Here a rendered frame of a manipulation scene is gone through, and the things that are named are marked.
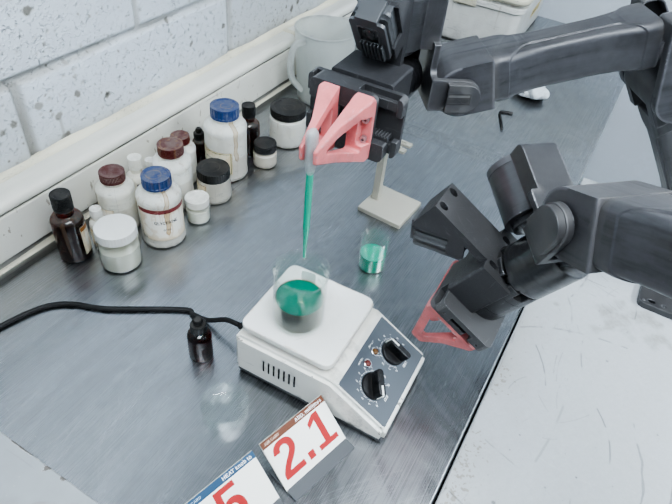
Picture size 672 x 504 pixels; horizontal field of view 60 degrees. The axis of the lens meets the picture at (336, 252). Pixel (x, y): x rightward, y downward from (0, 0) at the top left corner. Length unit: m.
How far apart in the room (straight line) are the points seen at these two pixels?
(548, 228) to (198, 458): 0.44
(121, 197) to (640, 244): 0.68
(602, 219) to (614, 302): 0.53
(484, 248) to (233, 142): 0.54
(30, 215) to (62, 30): 0.25
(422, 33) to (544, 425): 0.48
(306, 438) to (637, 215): 0.41
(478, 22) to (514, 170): 1.10
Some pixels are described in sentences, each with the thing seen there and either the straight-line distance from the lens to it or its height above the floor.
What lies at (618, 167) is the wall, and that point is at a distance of 2.11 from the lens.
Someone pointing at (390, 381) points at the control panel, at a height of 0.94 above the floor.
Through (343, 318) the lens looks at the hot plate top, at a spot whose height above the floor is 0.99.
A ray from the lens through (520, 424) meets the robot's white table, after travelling 0.76.
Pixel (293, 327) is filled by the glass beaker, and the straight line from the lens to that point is 0.65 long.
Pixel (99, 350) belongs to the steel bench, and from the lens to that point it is 0.79.
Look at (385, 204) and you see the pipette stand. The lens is 0.98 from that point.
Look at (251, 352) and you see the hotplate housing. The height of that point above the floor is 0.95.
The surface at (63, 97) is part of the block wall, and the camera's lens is 0.93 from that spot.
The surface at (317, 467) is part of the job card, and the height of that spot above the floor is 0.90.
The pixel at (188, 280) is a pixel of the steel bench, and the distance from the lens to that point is 0.85.
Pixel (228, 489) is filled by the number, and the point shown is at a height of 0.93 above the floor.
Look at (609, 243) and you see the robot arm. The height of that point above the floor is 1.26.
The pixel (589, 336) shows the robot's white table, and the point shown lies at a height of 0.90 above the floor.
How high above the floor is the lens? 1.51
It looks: 43 degrees down
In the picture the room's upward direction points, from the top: 7 degrees clockwise
